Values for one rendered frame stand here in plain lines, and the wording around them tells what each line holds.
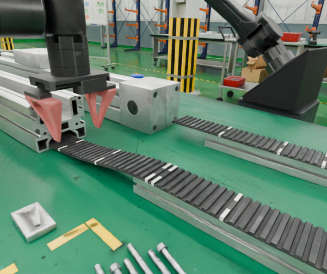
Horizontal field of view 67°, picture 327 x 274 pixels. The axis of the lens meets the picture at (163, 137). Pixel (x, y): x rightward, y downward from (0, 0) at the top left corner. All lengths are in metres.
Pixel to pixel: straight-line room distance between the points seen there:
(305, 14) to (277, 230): 8.00
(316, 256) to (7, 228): 0.30
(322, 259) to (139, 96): 0.39
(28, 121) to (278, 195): 0.40
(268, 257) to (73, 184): 0.26
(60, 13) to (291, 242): 0.37
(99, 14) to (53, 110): 5.85
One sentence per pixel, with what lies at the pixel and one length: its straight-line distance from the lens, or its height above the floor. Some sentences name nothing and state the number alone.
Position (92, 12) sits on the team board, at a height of 1.22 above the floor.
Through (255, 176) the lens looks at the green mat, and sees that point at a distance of 0.41.
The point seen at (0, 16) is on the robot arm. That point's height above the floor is 0.99.
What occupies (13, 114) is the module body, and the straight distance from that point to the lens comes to 0.51.
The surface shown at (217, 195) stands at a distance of 0.29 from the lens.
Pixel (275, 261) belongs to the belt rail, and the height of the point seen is 0.79.
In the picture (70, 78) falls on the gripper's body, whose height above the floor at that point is 0.92.
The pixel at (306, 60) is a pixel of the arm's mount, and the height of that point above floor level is 0.92.
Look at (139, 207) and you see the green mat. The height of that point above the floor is 0.78.
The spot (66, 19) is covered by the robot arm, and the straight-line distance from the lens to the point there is 0.38.
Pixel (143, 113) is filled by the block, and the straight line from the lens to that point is 0.51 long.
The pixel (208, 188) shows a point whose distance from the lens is 0.30.
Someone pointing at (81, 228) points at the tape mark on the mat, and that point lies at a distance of 0.30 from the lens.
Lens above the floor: 0.99
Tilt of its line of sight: 24 degrees down
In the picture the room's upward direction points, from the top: 2 degrees clockwise
